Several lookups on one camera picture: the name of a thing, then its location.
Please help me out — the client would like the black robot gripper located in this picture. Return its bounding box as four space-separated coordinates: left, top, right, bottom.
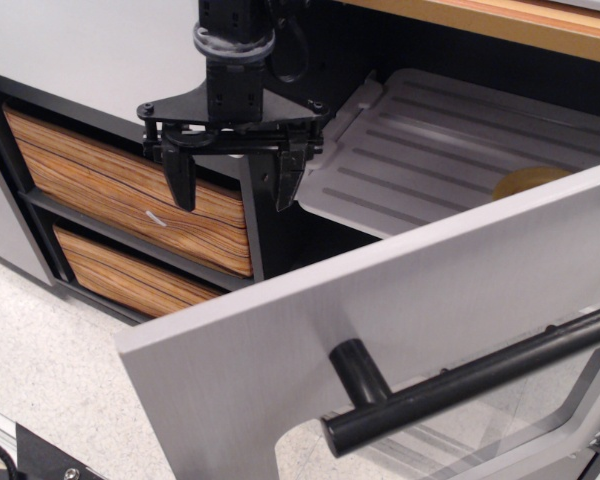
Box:
137 61 328 212

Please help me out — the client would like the grey toy oven door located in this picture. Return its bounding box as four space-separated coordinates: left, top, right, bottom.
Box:
115 166 600 479

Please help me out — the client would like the black oven door handle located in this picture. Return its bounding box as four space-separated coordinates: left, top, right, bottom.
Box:
320 309 600 458

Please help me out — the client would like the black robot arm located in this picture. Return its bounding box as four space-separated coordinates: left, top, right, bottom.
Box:
137 1 328 211

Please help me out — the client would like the grey oven rack tray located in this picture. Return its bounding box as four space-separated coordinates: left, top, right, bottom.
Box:
296 69 600 238

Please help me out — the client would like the upper wood-grain fabric bin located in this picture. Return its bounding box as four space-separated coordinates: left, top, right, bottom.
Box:
3 105 253 278

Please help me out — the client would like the wood-grain fabric bin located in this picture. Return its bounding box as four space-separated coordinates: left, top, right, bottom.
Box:
53 225 223 318
3 105 253 278

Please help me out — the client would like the lower wood-grain fabric bin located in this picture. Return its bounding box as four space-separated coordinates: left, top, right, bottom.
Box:
53 225 223 318

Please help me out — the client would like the grey toy kitchen cabinet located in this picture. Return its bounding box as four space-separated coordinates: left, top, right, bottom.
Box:
0 0 600 326

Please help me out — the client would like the yellow round toy plate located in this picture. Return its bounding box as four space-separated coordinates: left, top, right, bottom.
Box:
492 167 572 201

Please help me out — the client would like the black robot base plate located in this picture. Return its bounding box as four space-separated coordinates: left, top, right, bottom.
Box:
16 424 103 480

